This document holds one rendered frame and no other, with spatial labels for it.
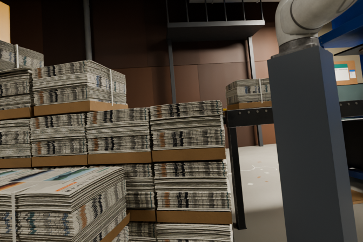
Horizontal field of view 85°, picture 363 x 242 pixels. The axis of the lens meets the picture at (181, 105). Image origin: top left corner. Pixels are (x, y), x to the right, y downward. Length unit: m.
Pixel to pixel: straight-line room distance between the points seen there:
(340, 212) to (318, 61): 0.55
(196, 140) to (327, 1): 0.63
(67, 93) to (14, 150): 0.38
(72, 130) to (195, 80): 3.89
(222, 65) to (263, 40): 1.24
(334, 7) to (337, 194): 0.64
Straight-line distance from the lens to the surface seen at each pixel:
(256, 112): 1.49
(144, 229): 0.94
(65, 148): 1.03
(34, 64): 1.64
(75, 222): 0.67
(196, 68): 4.72
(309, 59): 0.93
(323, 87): 0.90
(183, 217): 0.86
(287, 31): 0.99
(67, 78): 1.03
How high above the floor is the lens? 0.77
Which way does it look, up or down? 4 degrees up
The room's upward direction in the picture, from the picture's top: 5 degrees counter-clockwise
